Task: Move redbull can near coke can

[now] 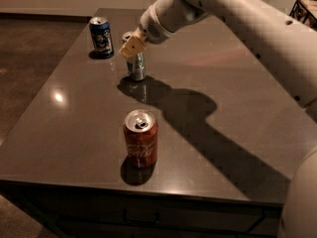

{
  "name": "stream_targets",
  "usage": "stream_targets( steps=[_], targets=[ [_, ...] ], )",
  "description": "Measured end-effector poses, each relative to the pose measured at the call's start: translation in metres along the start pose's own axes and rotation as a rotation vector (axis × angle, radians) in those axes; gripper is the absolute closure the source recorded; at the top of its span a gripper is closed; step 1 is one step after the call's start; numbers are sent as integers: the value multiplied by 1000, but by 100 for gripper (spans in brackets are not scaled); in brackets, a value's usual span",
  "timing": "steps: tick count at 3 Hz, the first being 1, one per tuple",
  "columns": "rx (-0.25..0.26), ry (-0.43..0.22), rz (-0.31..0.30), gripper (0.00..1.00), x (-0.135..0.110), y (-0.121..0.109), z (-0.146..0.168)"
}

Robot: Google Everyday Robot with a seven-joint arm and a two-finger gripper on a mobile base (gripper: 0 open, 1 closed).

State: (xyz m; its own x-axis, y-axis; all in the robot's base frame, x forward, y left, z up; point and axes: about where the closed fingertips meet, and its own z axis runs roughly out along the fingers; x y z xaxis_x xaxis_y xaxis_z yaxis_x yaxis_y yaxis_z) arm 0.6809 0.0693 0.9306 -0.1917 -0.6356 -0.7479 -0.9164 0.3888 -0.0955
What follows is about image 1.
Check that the black drawer handle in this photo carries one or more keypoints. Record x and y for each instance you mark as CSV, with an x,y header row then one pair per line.
x,y
140,217

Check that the blue soda can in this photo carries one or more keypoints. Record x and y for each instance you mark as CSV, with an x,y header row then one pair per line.
x,y
101,36

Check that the red coke can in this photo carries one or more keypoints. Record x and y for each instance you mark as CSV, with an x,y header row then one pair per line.
x,y
141,135

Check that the black wire basket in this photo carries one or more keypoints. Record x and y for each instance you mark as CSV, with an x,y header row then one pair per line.
x,y
305,11

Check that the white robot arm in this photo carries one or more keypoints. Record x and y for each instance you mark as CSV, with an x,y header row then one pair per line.
x,y
284,46

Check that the silver redbull can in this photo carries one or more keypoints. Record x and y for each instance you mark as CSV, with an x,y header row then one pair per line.
x,y
136,64

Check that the dark cabinet drawer front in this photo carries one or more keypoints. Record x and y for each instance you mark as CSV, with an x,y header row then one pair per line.
x,y
173,214

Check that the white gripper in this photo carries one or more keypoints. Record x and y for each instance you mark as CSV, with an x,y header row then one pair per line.
x,y
153,24

